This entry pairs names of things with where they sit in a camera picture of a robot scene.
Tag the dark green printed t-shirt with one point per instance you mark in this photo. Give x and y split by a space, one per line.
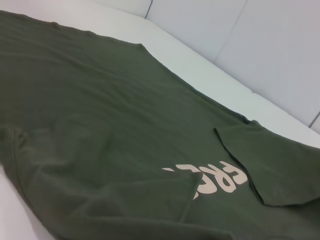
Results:
112 112

